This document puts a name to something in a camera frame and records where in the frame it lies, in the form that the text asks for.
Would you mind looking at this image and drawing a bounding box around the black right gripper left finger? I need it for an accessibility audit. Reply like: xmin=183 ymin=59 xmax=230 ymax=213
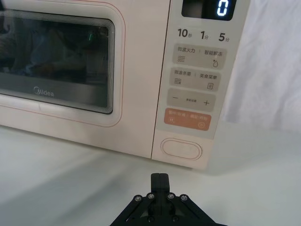
xmin=108 ymin=173 xmax=162 ymax=226

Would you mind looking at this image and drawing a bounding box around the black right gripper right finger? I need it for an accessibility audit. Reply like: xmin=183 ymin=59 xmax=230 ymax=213
xmin=160 ymin=173 xmax=216 ymax=226

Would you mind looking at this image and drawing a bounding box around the cream microwave oven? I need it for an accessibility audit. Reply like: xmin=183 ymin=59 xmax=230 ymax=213
xmin=0 ymin=0 xmax=251 ymax=170

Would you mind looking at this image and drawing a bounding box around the oven control panel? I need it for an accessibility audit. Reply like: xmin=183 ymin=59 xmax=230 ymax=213
xmin=151 ymin=0 xmax=251 ymax=170

